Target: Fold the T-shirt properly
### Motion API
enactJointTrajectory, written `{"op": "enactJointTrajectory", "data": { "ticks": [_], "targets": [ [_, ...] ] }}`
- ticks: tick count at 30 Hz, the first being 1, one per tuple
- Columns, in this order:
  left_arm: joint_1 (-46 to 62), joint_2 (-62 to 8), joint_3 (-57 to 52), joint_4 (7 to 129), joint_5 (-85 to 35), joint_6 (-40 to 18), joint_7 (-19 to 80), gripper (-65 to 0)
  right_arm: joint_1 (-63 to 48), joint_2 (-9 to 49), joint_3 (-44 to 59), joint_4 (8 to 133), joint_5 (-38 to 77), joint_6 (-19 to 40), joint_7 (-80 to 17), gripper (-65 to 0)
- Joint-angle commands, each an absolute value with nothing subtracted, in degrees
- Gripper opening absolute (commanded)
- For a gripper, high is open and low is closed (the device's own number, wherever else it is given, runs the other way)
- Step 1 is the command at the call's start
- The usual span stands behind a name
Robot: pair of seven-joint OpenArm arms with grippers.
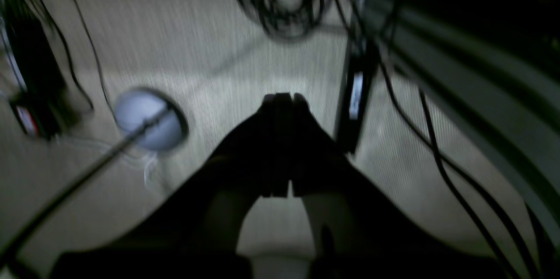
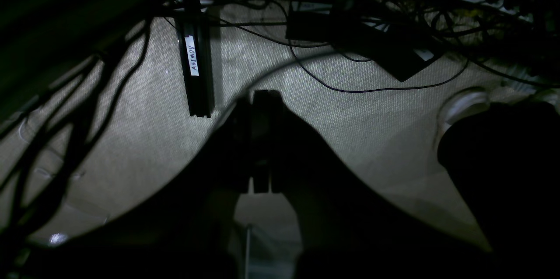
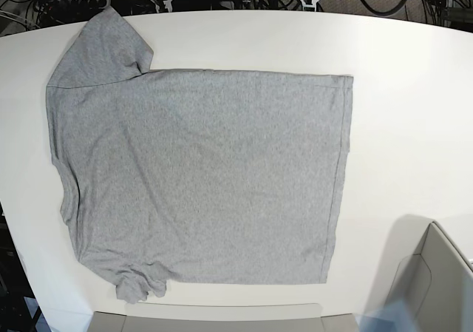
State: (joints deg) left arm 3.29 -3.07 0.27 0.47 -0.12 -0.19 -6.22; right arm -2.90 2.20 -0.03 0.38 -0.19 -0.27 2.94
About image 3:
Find grey bin at right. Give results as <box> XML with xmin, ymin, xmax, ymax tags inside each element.
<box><xmin>384</xmin><ymin>222</ymin><xmax>472</xmax><ymax>331</ymax></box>

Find grey T-shirt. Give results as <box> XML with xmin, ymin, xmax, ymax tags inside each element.
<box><xmin>46</xmin><ymin>8</ymin><xmax>353</xmax><ymax>303</ymax></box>

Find grey tray at bottom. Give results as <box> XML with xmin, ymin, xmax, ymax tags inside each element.
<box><xmin>88</xmin><ymin>302</ymin><xmax>360</xmax><ymax>331</ymax></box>

